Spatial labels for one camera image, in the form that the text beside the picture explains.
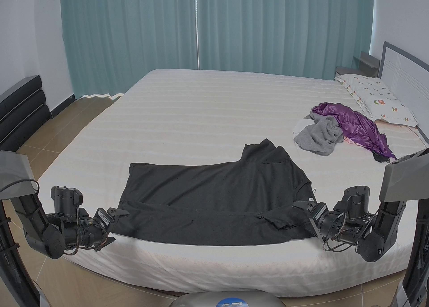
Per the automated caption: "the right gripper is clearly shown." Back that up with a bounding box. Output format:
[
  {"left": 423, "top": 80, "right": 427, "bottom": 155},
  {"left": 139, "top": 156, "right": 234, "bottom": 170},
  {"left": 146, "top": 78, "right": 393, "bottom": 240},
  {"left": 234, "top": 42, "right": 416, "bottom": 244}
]
[{"left": 292, "top": 201, "right": 341, "bottom": 242}]

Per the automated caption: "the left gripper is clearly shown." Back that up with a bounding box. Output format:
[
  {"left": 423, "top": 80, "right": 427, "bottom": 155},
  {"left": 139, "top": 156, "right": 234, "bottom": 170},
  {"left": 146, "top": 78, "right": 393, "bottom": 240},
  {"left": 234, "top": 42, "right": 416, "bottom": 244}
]
[{"left": 80, "top": 209, "right": 130, "bottom": 252}]

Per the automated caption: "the black T-shirt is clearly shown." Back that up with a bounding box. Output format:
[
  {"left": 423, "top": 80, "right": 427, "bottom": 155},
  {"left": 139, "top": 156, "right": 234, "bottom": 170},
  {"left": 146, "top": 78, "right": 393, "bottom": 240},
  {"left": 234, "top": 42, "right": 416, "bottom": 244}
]
[{"left": 109, "top": 138, "right": 317, "bottom": 246}]

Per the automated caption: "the bed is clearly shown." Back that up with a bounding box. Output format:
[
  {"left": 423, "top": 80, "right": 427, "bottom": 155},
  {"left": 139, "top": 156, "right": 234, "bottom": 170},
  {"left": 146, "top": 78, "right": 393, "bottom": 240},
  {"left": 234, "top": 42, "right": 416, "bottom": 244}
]
[{"left": 34, "top": 41, "right": 429, "bottom": 300}]

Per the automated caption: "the grey garment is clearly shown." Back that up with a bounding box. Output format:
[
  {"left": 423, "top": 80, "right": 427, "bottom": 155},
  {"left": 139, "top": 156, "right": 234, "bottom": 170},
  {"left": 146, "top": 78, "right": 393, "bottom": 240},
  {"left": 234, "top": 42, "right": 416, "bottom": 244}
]
[{"left": 294, "top": 116, "right": 344, "bottom": 156}]

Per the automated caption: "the small dark garment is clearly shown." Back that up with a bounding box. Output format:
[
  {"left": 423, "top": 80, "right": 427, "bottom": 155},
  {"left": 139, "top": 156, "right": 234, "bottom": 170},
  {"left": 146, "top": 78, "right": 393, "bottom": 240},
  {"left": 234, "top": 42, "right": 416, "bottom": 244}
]
[{"left": 370, "top": 151, "right": 398, "bottom": 164}]

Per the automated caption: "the purple satin garment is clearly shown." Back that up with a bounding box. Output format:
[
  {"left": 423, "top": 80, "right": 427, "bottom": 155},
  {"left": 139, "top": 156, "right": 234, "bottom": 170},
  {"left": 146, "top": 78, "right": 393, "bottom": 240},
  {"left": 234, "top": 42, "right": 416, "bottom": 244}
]
[{"left": 312, "top": 102, "right": 397, "bottom": 159}]

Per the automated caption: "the white printed pillow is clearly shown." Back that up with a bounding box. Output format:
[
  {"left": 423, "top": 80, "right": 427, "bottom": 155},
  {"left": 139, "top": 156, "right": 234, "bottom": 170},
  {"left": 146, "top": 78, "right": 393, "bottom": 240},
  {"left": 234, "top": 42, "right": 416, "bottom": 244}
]
[{"left": 334, "top": 73, "right": 420, "bottom": 128}]

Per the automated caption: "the black padded bench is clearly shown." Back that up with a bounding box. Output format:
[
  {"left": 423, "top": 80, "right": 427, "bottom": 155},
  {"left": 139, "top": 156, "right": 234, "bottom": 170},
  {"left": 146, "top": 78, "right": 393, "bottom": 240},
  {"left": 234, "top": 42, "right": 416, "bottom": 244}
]
[{"left": 0, "top": 75, "right": 51, "bottom": 153}]

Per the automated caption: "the grey bedside table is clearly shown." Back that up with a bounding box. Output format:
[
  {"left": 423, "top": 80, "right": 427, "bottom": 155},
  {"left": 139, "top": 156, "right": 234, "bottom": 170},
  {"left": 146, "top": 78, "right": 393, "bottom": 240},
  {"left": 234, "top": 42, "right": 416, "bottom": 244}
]
[{"left": 335, "top": 51, "right": 381, "bottom": 80}]

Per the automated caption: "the blue-green curtain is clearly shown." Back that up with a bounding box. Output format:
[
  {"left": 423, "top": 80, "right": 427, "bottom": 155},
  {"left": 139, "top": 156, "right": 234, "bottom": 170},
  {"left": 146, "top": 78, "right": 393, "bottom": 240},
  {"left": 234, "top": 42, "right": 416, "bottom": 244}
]
[
  {"left": 60, "top": 0, "right": 199, "bottom": 99},
  {"left": 197, "top": 0, "right": 374, "bottom": 79}
]

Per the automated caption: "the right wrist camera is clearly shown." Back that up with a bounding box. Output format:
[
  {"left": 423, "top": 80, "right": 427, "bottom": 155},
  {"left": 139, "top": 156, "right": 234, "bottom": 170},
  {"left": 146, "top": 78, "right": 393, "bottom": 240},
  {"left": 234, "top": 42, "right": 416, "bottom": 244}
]
[{"left": 311, "top": 203, "right": 328, "bottom": 221}]

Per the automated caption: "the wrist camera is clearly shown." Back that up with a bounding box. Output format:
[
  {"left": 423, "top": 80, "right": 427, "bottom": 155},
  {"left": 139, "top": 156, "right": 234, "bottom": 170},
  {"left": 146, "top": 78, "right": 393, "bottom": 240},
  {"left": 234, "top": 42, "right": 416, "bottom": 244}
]
[
  {"left": 97, "top": 209, "right": 112, "bottom": 229},
  {"left": 311, "top": 203, "right": 328, "bottom": 221}
]

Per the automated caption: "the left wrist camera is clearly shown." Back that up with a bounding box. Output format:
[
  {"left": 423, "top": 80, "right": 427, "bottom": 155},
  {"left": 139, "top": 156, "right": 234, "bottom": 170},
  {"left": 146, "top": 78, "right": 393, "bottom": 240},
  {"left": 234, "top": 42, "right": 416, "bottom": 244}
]
[{"left": 97, "top": 209, "right": 112, "bottom": 229}]

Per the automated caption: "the black cable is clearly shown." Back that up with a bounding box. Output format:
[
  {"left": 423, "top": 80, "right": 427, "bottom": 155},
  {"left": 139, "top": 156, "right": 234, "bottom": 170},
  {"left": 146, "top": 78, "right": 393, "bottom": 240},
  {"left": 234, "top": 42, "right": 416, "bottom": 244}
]
[
  {"left": 0, "top": 179, "right": 40, "bottom": 200},
  {"left": 322, "top": 240, "right": 358, "bottom": 253}
]

